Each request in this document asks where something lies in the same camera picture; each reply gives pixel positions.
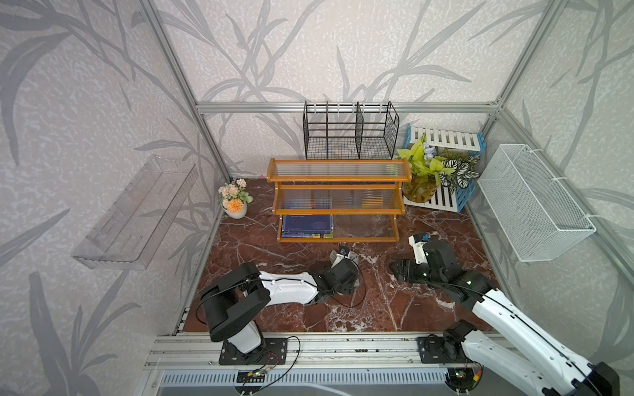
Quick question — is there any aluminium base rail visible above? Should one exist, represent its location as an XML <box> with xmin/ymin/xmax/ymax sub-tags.
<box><xmin>144</xmin><ymin>332</ymin><xmax>458</xmax><ymax>371</ymax></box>

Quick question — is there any flower pot with orange flowers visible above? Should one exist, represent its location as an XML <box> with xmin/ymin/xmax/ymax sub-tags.
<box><xmin>218</xmin><ymin>178</ymin><xmax>254</xmax><ymax>219</ymax></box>

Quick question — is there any clear acrylic wall shelf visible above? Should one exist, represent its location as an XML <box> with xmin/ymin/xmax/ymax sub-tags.
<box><xmin>71</xmin><ymin>155</ymin><xmax>199</xmax><ymax>271</ymax></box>

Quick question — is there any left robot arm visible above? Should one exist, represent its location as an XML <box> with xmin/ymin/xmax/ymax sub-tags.
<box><xmin>195</xmin><ymin>253</ymin><xmax>361</xmax><ymax>366</ymax></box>

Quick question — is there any black wire file rack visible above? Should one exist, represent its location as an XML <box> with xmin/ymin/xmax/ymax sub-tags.
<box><xmin>302</xmin><ymin>102</ymin><xmax>401</xmax><ymax>160</ymax></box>

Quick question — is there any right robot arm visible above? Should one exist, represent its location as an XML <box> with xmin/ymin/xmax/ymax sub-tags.
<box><xmin>389</xmin><ymin>234</ymin><xmax>621</xmax><ymax>395</ymax></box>

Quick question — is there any orange wooden bookshelf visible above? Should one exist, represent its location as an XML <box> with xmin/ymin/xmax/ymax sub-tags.
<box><xmin>267</xmin><ymin>158</ymin><xmax>412</xmax><ymax>244</ymax></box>

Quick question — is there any green potted plant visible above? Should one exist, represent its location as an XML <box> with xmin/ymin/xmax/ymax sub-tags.
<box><xmin>397</xmin><ymin>137</ymin><xmax>455</xmax><ymax>203</ymax></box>

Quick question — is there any spotted leaf plant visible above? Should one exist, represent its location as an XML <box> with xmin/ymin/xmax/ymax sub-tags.
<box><xmin>440</xmin><ymin>151</ymin><xmax>480</xmax><ymax>192</ymax></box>

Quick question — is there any white wire basket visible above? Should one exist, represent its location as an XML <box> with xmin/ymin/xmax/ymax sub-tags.
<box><xmin>478</xmin><ymin>144</ymin><xmax>596</xmax><ymax>262</ymax></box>

